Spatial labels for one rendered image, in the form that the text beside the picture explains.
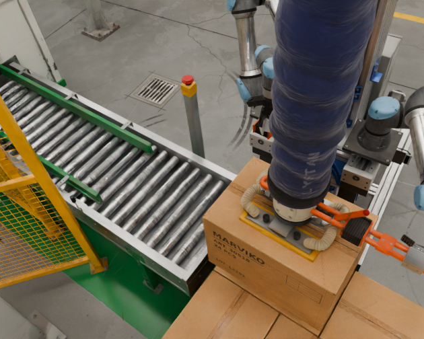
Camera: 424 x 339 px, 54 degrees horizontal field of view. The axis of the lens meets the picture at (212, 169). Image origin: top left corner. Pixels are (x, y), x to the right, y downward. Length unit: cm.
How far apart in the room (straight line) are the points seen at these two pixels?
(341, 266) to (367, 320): 57
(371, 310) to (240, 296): 62
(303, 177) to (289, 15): 56
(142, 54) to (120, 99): 70
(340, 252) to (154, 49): 336
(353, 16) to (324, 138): 38
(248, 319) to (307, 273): 58
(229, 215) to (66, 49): 352
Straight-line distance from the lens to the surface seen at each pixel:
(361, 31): 106
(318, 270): 164
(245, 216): 171
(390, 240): 160
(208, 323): 211
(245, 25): 199
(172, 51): 449
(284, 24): 105
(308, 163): 134
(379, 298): 224
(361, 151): 206
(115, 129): 282
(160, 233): 236
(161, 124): 369
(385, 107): 196
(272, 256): 165
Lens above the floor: 254
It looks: 51 degrees down
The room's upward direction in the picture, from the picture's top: 7 degrees counter-clockwise
